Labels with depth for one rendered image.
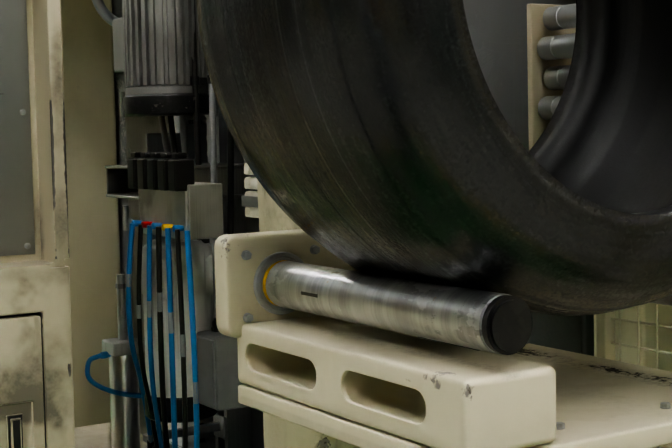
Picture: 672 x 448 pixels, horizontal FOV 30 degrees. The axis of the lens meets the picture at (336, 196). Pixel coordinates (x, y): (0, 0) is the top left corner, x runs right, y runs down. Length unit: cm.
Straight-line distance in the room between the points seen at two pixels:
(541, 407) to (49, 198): 74
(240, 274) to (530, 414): 36
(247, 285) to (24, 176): 43
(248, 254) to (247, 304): 5
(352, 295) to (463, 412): 19
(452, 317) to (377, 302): 10
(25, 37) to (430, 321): 74
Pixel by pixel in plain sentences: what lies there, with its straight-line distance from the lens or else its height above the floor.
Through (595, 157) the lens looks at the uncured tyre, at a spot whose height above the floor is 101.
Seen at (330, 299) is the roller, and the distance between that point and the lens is 110.
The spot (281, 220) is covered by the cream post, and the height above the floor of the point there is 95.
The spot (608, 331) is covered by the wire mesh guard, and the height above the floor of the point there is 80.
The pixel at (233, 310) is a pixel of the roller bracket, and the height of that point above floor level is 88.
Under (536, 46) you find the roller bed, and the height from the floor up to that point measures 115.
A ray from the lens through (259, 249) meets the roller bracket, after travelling 121.
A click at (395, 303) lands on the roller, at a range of 102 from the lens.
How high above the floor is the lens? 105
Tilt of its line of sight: 3 degrees down
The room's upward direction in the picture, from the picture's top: 1 degrees counter-clockwise
